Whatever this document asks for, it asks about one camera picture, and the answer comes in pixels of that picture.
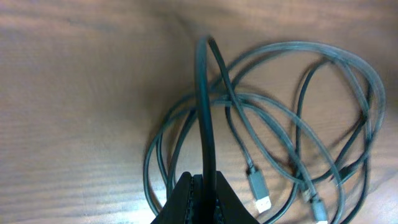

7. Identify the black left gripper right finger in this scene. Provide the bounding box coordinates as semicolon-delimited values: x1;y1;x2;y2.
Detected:
216;171;259;224

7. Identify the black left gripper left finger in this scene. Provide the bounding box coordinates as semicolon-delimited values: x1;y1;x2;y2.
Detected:
151;172;202;224

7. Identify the black USB cable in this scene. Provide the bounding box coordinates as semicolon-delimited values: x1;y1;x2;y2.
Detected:
142;35;387;224

